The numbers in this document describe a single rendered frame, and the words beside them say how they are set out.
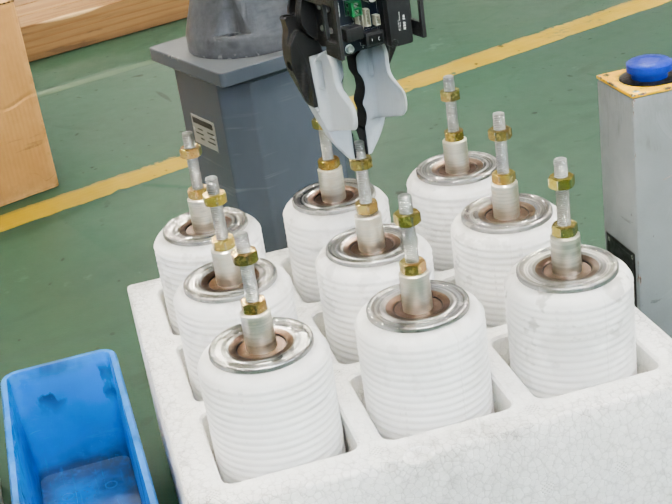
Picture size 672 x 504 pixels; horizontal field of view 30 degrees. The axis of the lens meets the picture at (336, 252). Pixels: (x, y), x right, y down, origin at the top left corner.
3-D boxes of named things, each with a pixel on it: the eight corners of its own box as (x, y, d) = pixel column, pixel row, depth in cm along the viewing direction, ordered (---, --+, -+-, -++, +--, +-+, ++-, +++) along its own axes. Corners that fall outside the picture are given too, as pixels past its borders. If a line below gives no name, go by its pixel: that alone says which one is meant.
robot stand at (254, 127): (193, 270, 163) (147, 47, 150) (313, 224, 171) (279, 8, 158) (264, 318, 148) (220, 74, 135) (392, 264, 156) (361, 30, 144)
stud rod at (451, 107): (463, 153, 114) (455, 74, 111) (458, 157, 113) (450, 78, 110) (453, 152, 115) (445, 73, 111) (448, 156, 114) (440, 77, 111)
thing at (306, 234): (316, 406, 115) (287, 228, 108) (304, 356, 124) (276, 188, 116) (418, 386, 116) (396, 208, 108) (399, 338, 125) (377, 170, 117)
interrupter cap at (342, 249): (311, 248, 104) (310, 240, 104) (391, 222, 107) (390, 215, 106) (351, 280, 98) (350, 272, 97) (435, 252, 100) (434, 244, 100)
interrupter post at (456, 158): (473, 167, 115) (470, 134, 114) (467, 177, 113) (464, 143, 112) (448, 167, 116) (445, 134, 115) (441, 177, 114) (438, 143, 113)
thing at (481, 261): (447, 398, 114) (426, 216, 106) (530, 360, 118) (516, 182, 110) (513, 443, 106) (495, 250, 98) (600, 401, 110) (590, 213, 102)
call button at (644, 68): (618, 80, 113) (617, 58, 112) (659, 71, 114) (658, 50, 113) (639, 92, 109) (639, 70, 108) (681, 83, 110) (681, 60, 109)
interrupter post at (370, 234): (352, 249, 103) (347, 212, 101) (378, 241, 104) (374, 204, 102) (366, 259, 101) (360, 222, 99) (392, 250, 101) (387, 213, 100)
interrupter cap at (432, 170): (507, 157, 117) (506, 150, 116) (488, 189, 110) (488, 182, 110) (429, 157, 119) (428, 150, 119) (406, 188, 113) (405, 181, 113)
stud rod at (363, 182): (368, 232, 101) (357, 145, 98) (361, 229, 101) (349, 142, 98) (378, 228, 101) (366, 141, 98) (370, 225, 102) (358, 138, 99)
